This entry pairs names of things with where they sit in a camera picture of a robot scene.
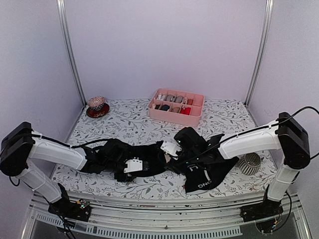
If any black underwear beige waistband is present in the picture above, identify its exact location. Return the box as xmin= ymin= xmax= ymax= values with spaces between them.
xmin=125 ymin=140 xmax=167 ymax=177

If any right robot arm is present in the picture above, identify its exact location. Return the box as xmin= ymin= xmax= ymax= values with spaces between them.
xmin=160 ymin=112 xmax=313 ymax=217

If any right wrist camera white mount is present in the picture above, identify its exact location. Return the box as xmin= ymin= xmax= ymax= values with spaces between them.
xmin=160 ymin=141 xmax=182 ymax=157

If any striped round cup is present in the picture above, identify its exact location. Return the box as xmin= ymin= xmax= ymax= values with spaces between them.
xmin=238 ymin=153 xmax=262 ymax=176

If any red patterned pincushion on saucer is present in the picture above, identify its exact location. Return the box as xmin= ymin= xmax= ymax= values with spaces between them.
xmin=86 ymin=96 xmax=110 ymax=118

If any pink divided storage box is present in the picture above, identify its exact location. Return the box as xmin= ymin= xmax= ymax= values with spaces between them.
xmin=148 ymin=88 xmax=204 ymax=126

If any left aluminium frame post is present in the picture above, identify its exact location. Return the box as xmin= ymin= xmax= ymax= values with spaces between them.
xmin=56 ymin=0 xmax=86 ymax=107

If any black underwear white lettering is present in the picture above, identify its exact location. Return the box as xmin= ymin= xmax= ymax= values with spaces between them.
xmin=184 ymin=157 xmax=239 ymax=195

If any floral patterned table mat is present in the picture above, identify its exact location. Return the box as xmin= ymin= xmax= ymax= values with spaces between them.
xmin=52 ymin=99 xmax=277 ymax=201

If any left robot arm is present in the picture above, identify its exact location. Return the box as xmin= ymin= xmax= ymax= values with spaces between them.
xmin=0 ymin=122 xmax=143 ymax=216

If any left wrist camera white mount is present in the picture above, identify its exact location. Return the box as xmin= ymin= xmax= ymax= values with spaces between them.
xmin=124 ymin=158 xmax=149 ymax=173

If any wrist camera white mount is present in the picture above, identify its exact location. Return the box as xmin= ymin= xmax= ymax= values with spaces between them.
xmin=160 ymin=141 xmax=182 ymax=157
xmin=124 ymin=158 xmax=149 ymax=173

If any aluminium frame post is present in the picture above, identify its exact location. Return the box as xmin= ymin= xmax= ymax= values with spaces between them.
xmin=56 ymin=0 xmax=86 ymax=107
xmin=244 ymin=0 xmax=274 ymax=107

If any aluminium front rail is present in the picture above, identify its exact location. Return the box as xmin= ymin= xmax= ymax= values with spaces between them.
xmin=23 ymin=191 xmax=312 ymax=239

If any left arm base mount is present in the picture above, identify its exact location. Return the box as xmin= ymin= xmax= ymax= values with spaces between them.
xmin=48 ymin=198 xmax=92 ymax=222

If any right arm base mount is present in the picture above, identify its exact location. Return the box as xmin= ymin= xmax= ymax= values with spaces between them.
xmin=240 ymin=197 xmax=283 ymax=222

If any right aluminium frame post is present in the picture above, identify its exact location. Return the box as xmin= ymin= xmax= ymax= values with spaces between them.
xmin=244 ymin=0 xmax=274 ymax=107

